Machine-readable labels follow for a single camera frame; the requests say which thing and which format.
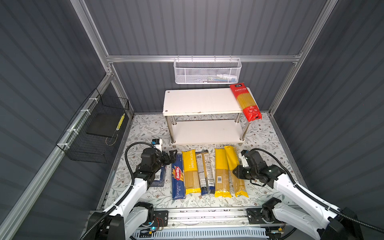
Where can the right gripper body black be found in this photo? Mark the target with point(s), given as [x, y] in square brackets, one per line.
[248, 172]

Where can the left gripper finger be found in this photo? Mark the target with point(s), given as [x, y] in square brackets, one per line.
[168, 160]
[171, 154]

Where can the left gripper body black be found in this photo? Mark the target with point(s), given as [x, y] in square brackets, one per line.
[158, 160]

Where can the red spaghetti bag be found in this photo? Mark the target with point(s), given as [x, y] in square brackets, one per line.
[246, 102]

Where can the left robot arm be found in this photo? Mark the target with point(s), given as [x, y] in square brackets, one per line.
[127, 213]

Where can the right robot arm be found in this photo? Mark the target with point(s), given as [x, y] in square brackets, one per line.
[318, 218]

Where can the dark blue pasta box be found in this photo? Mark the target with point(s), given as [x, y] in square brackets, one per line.
[159, 180]

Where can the white two-tier shelf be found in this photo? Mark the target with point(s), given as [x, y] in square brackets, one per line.
[198, 102]

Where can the yellow spaghetti bag label up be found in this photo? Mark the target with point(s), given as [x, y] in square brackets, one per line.
[222, 174]

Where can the blue Barilla spaghetti box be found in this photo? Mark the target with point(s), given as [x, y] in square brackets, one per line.
[178, 178]

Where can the clear blue spaghetti bag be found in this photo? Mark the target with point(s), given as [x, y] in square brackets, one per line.
[206, 178]

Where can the yellow Pastatime spaghetti bag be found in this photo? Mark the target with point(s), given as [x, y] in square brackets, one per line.
[191, 174]

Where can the yellow marker pen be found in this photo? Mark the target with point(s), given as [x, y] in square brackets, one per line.
[120, 122]

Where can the pens in white basket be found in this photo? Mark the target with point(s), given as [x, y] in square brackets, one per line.
[224, 78]

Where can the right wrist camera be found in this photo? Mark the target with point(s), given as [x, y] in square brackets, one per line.
[243, 159]

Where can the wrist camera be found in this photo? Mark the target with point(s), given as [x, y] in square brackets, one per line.
[157, 143]
[243, 159]

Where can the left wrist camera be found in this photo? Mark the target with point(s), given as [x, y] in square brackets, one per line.
[157, 143]

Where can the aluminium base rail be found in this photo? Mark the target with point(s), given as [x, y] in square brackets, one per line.
[212, 217]

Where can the black wire basket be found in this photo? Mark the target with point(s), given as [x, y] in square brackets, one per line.
[94, 138]

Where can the white wire mesh basket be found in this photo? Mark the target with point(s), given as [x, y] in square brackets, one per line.
[188, 70]

